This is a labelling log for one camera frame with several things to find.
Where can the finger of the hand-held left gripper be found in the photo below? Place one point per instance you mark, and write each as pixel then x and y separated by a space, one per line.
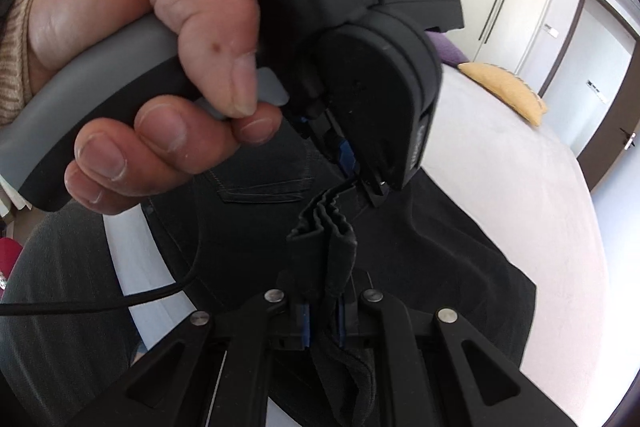
pixel 374 193
pixel 345 154

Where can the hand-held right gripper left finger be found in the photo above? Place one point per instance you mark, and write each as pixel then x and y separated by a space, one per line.
pixel 301 324

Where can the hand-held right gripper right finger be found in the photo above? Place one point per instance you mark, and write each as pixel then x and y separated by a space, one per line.
pixel 342 324

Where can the black pants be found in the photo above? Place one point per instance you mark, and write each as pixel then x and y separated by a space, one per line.
pixel 425 257

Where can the person's left forearm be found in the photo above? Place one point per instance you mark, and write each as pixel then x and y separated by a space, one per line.
pixel 17 47

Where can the purple cushion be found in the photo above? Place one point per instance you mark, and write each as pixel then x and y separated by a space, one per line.
pixel 447 52

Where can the grey padded headboard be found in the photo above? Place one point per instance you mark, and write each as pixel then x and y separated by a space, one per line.
pixel 425 2

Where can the yellow cushion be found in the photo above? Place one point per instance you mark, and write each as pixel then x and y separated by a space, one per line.
pixel 510 89

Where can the person's grey trouser leg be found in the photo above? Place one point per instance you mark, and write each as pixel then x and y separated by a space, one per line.
pixel 60 332

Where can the red object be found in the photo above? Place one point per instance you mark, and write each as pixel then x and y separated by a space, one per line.
pixel 9 262

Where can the white wall switch panel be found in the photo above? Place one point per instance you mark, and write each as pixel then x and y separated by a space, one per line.
pixel 596 87
pixel 552 31

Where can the white door with brown frame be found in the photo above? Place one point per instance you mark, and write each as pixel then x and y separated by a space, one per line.
pixel 565 42

